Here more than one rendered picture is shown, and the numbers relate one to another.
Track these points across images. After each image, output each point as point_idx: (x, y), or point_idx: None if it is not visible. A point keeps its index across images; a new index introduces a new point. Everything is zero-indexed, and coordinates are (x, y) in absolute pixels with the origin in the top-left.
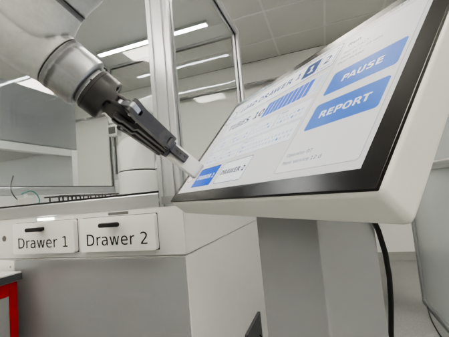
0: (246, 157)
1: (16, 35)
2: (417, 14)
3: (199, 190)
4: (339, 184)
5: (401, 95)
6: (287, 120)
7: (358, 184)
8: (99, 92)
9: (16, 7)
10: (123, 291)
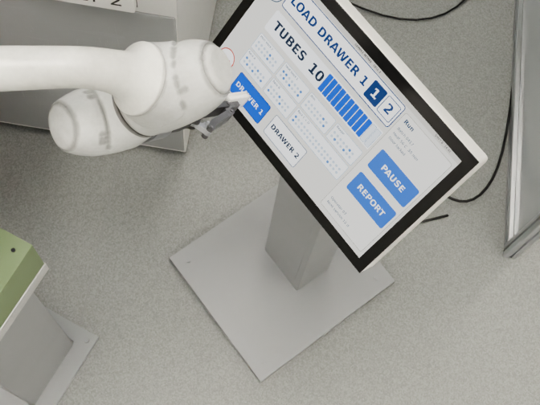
0: (299, 143)
1: (124, 150)
2: (433, 177)
3: (245, 116)
4: (349, 255)
5: (390, 236)
6: (339, 148)
7: (355, 264)
8: (177, 130)
9: (128, 147)
10: (81, 28)
